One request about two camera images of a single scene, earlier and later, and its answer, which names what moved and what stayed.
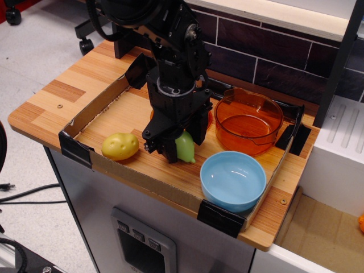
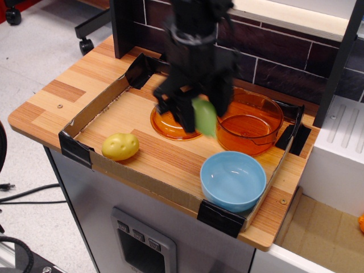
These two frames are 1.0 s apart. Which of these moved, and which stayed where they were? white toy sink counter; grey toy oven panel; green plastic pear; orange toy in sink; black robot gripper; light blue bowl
Moved: green plastic pear; black robot gripper
Stayed: grey toy oven panel; orange toy in sink; light blue bowl; white toy sink counter
